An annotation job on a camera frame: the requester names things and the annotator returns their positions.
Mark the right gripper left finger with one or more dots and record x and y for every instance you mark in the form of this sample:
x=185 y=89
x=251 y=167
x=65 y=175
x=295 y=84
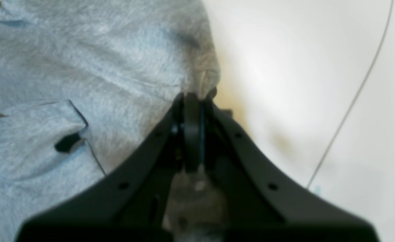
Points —
x=128 y=205

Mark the grey T-shirt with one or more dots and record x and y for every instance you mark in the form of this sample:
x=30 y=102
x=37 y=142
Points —
x=82 y=82

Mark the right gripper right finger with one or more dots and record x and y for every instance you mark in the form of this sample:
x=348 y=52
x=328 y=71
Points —
x=264 y=204

